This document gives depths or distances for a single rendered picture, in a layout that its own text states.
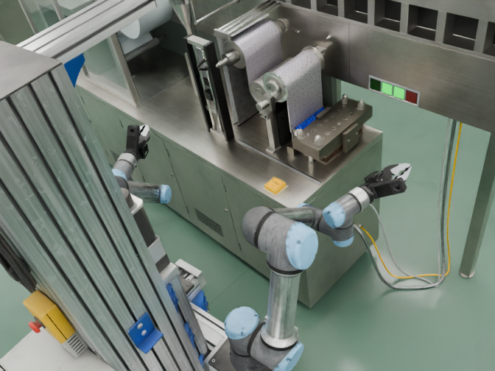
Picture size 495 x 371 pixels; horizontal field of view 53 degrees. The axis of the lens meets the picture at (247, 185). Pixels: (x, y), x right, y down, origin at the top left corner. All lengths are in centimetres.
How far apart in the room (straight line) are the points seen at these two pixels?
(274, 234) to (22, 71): 73
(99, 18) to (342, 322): 214
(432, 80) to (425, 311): 131
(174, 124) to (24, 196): 179
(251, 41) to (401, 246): 157
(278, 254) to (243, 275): 173
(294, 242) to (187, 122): 157
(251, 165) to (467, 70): 102
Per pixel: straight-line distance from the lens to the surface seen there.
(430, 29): 215
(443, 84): 213
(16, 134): 101
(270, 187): 220
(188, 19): 271
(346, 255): 279
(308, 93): 233
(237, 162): 240
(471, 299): 300
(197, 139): 261
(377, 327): 283
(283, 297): 145
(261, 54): 237
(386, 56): 222
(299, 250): 131
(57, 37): 114
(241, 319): 166
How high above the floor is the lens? 244
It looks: 43 degrees down
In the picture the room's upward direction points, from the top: 12 degrees counter-clockwise
